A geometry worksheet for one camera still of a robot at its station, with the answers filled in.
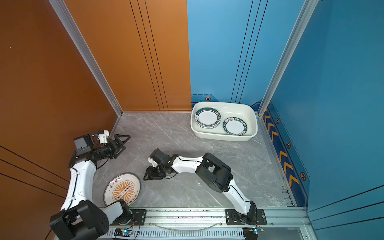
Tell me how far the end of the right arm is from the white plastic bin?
328mm

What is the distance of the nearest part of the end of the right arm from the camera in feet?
2.28

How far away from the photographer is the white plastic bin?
102 centimetres
